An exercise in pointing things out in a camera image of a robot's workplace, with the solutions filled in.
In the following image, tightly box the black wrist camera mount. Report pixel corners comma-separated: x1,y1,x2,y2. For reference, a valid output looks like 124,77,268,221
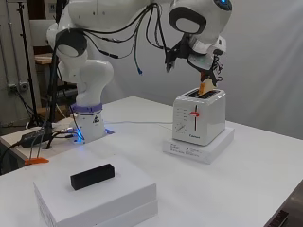
164,33,191,74

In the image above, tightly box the orange tool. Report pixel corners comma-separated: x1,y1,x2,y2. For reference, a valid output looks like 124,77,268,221
24,157,50,166

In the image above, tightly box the white flat box stand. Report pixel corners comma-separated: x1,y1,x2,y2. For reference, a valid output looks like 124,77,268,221
32,153,158,226
37,198,159,227
162,126,236,166

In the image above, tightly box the white hanging sheet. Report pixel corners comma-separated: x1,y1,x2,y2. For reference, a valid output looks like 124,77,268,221
91,0,303,140

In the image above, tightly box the black block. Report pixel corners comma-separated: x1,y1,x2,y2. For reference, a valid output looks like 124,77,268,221
69,163,116,191

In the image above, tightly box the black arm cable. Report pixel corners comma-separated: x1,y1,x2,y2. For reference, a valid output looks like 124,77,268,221
82,2,173,76

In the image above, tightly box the slice of toast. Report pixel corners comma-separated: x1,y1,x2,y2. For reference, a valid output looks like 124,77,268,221
198,78,215,96

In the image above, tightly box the black power strip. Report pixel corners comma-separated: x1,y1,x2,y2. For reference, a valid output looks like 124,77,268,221
18,127,54,149

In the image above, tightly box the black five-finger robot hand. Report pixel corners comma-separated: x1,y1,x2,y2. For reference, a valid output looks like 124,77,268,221
186,35,228,88

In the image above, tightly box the black light stand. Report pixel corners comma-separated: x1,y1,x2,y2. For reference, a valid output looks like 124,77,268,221
16,1,45,128

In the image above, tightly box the white steel toaster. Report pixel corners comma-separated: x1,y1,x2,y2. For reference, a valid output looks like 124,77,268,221
171,88,227,148

